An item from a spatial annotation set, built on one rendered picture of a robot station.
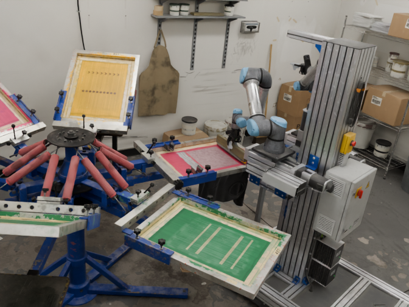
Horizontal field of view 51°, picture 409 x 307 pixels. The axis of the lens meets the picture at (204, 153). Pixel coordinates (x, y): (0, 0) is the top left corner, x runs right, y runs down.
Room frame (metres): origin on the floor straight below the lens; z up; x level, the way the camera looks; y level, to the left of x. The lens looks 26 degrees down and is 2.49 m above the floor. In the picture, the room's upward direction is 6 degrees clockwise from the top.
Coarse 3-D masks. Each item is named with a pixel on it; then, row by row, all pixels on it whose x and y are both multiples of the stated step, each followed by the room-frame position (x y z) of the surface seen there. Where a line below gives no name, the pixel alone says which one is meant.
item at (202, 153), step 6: (216, 144) 3.38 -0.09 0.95; (186, 150) 3.20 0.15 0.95; (192, 150) 3.21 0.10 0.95; (198, 150) 3.22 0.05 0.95; (204, 150) 3.24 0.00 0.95; (210, 150) 3.25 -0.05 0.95; (216, 150) 3.26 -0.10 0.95; (222, 150) 3.27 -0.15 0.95; (162, 156) 3.05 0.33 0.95; (168, 156) 3.06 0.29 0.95; (174, 156) 3.07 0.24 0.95; (192, 156) 3.11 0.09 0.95; (198, 156) 3.12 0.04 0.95; (204, 156) 3.13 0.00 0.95; (210, 156) 3.14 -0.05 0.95; (216, 156) 3.15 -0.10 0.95; (168, 162) 2.96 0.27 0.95; (174, 162) 2.97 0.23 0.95; (180, 162) 2.98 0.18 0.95; (186, 162) 2.99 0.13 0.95
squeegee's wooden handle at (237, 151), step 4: (220, 136) 3.34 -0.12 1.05; (220, 140) 3.33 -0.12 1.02; (224, 140) 3.29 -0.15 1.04; (224, 144) 3.28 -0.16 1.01; (232, 144) 3.20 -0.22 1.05; (232, 148) 3.18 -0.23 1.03; (236, 148) 3.14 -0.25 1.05; (232, 152) 3.18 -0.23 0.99; (236, 152) 3.14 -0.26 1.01; (240, 152) 3.09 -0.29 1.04; (244, 152) 3.07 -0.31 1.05; (240, 156) 3.09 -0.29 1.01; (244, 160) 3.05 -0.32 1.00
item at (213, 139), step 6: (204, 138) 3.41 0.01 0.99; (210, 138) 3.42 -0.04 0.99; (216, 138) 3.44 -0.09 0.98; (180, 144) 3.24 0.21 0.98; (186, 144) 3.28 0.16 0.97; (192, 144) 3.31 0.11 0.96; (198, 144) 3.34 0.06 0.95; (156, 150) 3.12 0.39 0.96; (162, 150) 3.15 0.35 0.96; (156, 156) 2.97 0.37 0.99; (228, 168) 2.89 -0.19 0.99; (234, 168) 2.90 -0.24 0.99; (240, 168) 2.92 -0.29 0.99; (222, 174) 2.82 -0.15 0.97; (228, 174) 2.86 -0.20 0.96
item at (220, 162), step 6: (222, 156) 3.17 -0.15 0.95; (228, 156) 3.18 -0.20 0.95; (198, 162) 3.01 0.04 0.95; (204, 162) 3.02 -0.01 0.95; (210, 162) 3.03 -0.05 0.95; (216, 162) 3.04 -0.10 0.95; (222, 162) 3.06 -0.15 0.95; (228, 162) 3.07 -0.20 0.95; (234, 162) 3.08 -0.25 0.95; (240, 162) 3.09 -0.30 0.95; (246, 162) 3.10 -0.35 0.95; (180, 168) 2.88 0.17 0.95; (186, 168) 2.89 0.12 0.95; (204, 168) 2.92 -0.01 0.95; (216, 168) 2.94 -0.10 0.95; (222, 168) 2.95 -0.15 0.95; (186, 174) 2.79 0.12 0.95
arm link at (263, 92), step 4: (264, 72) 3.01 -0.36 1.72; (268, 72) 3.04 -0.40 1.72; (264, 76) 3.00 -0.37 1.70; (268, 76) 3.02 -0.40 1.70; (264, 80) 3.00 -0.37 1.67; (268, 80) 3.01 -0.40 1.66; (260, 84) 3.03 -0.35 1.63; (264, 84) 3.02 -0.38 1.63; (268, 84) 3.02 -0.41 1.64; (260, 88) 3.05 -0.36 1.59; (264, 88) 3.03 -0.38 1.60; (268, 88) 3.04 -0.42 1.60; (260, 92) 3.05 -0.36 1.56; (264, 92) 3.05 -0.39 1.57; (260, 96) 3.06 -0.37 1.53; (264, 96) 3.05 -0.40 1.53; (260, 100) 3.06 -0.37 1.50; (264, 100) 3.06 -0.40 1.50; (264, 104) 3.08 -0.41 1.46
